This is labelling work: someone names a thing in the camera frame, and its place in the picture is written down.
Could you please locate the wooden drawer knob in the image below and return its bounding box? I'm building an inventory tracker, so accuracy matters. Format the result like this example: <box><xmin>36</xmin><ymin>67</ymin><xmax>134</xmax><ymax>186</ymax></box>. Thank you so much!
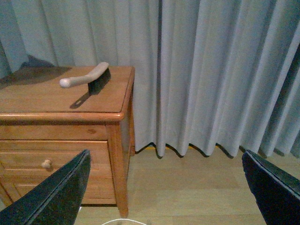
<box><xmin>41</xmin><ymin>159</ymin><xmax>52</xmax><ymax>170</ymax></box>

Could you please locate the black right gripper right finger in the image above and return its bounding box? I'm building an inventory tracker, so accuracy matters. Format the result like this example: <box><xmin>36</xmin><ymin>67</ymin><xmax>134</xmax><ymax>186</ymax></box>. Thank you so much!
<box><xmin>242</xmin><ymin>150</ymin><xmax>300</xmax><ymax>225</ymax></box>

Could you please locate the light teal curtain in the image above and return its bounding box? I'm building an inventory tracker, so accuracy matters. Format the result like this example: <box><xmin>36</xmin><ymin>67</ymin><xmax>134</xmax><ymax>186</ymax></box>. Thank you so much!
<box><xmin>0</xmin><ymin>0</ymin><xmax>300</xmax><ymax>157</ymax></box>

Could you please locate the beige hand brush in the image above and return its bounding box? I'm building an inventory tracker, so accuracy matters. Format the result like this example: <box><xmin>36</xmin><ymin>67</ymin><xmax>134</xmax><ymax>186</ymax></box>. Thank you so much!
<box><xmin>59</xmin><ymin>62</ymin><xmax>111</xmax><ymax>95</ymax></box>

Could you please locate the wooden nightstand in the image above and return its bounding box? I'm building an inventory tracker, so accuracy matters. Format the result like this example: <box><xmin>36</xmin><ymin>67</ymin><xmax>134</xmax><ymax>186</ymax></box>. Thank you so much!
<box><xmin>0</xmin><ymin>66</ymin><xmax>135</xmax><ymax>218</ymax></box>

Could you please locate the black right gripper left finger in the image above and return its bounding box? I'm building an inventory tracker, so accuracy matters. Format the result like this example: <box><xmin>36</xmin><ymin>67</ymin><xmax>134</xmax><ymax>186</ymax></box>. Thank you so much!
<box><xmin>0</xmin><ymin>150</ymin><xmax>91</xmax><ymax>225</ymax></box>

